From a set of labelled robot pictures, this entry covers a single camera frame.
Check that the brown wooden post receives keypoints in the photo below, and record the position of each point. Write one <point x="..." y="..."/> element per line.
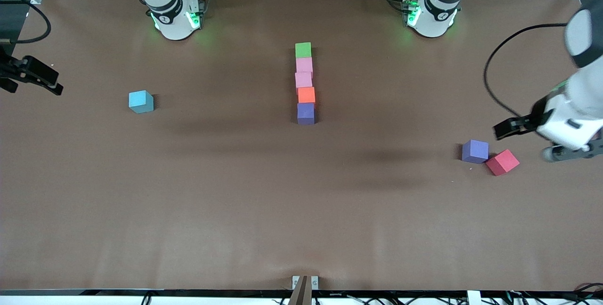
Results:
<point x="301" y="293"/>

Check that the red foam cube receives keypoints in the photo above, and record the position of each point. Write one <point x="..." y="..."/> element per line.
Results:
<point x="502" y="162"/>

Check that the purple foam cube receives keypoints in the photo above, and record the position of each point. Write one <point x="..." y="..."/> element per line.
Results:
<point x="475" y="151"/>
<point x="305" y="114"/>

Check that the left white Franka arm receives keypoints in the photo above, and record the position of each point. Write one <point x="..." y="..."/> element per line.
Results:
<point x="438" y="12"/>

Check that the small metal corner bracket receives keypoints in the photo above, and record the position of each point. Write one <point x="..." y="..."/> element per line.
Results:
<point x="295" y="282"/>
<point x="314" y="282"/>

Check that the light blue foam cube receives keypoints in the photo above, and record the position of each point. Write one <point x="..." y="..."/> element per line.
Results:
<point x="140" y="102"/>

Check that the orange foam cube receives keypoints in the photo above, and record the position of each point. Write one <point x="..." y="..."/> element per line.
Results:
<point x="306" y="95"/>

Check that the brown table mat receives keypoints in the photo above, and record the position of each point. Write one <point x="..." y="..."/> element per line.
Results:
<point x="141" y="225"/>

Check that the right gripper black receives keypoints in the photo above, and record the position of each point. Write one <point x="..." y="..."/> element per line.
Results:
<point x="10" y="69"/>

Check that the pink foam cube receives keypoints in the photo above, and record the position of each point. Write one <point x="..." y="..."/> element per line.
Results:
<point x="303" y="80"/>
<point x="304" y="65"/>

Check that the right white Franka arm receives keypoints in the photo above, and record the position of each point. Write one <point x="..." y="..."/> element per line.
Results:
<point x="169" y="12"/>

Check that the white plastic block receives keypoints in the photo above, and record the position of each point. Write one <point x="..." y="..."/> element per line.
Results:
<point x="473" y="298"/>

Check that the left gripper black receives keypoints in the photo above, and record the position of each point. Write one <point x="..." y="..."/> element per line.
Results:
<point x="540" y="115"/>

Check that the green foam cube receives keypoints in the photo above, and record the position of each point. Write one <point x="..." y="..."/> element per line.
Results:
<point x="303" y="50"/>

